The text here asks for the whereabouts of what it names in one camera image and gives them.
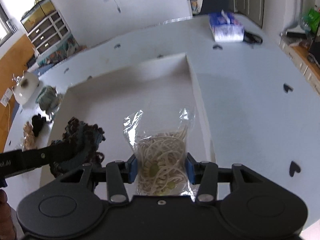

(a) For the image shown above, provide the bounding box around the white tote bag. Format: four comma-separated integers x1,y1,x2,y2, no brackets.
190,0,203,15

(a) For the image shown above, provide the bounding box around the blue tissue pack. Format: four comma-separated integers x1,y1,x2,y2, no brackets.
208,10,245,43

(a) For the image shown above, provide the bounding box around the dark teal brown scrunchie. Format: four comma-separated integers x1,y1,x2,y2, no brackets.
49,117,105,178

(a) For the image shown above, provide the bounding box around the white shallow tray box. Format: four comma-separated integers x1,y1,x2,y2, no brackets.
48,54,214,163

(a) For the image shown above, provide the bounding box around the grey three drawer cabinet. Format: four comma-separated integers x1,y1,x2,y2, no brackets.
27,11,70,55

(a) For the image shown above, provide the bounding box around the person's hand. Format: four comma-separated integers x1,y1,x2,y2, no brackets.
0,190,16,240

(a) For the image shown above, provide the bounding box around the patterned storage box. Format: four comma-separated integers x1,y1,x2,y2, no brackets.
36,34,80,67

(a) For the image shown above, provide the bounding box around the green shopping bag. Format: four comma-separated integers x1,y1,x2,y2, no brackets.
300,8,319,34

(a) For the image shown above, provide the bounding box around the light blue patterned pouch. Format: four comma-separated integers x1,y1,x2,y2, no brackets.
35,86,61,116

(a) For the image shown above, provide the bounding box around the cat shaped ceramic figurine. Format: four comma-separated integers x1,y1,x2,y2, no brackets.
11,71,40,105

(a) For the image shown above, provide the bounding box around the glass fish tank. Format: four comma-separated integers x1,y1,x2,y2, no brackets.
21,0,56,33

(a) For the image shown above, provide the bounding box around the bag of cream cords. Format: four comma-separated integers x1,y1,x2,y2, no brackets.
123,108,195,197

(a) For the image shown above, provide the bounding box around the white wall socket pair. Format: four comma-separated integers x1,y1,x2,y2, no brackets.
1,88,13,107

